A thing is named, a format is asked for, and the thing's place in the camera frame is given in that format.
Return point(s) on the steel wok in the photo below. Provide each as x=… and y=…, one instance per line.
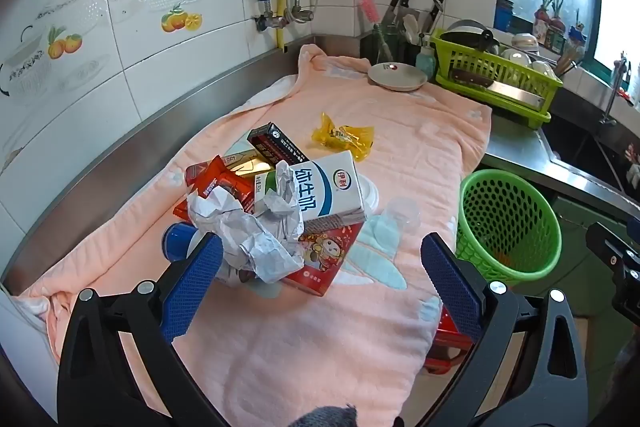
x=467, y=34

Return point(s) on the steel sink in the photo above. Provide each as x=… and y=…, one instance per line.
x=590, y=142

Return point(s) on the red cartoon print box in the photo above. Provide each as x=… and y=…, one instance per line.
x=325, y=262

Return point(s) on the clear plastic cup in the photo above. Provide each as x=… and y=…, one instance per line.
x=400, y=212

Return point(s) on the steel faucet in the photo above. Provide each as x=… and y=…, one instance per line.
x=617, y=82

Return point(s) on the white ceramic plate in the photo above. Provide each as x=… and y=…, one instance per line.
x=395, y=77

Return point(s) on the white spatula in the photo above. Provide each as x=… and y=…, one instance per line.
x=411, y=27

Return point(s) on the sprouting bulb in green jar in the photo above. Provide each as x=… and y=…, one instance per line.
x=557, y=27

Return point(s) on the green glass jar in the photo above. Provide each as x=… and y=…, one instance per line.
x=386, y=47

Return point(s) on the white plastic cup lid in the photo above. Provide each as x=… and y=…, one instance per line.
x=371, y=194

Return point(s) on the green plastic dish rack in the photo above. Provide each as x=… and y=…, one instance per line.
x=505, y=72

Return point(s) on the green plastic basket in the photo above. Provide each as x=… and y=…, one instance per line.
x=500, y=212

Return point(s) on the blue round container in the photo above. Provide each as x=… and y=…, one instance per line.
x=175, y=242

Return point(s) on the red snack wrapper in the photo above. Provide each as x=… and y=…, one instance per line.
x=220, y=182

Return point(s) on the red gold tea bottle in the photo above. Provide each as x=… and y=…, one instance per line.
x=247, y=166

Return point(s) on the stack of white bowls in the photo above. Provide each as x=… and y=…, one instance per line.
x=525, y=52

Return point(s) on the sprouting bulb in red jar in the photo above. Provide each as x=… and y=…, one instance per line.
x=542, y=17

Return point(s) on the pink printed towel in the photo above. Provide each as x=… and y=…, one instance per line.
x=300, y=332

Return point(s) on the white paper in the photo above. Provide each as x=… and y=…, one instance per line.
x=260, y=237

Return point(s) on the black red small box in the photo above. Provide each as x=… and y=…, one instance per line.
x=272, y=142

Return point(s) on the pink bottle brush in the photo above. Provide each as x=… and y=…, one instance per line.
x=369, y=9

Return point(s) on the sprouting bulb in blue jar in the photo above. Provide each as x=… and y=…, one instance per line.
x=577, y=32

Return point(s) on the black knife block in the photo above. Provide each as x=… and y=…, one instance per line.
x=367, y=47

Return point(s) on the bundle of chopsticks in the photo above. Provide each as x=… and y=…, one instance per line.
x=567, y=57

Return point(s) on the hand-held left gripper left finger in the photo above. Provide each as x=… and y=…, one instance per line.
x=200, y=277

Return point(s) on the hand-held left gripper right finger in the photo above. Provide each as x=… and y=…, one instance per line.
x=450, y=287

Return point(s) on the white blue milk carton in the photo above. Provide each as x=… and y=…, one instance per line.
x=325, y=192

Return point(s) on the red plastic stool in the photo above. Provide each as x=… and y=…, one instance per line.
x=445, y=342

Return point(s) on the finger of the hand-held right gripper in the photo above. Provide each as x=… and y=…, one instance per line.
x=615, y=249

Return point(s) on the teal soap bottle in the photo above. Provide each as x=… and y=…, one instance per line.
x=425, y=59

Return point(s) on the yellow plastic wrapper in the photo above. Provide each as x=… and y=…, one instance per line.
x=345, y=137

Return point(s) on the grey knit garment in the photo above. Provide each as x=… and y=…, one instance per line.
x=325, y=417

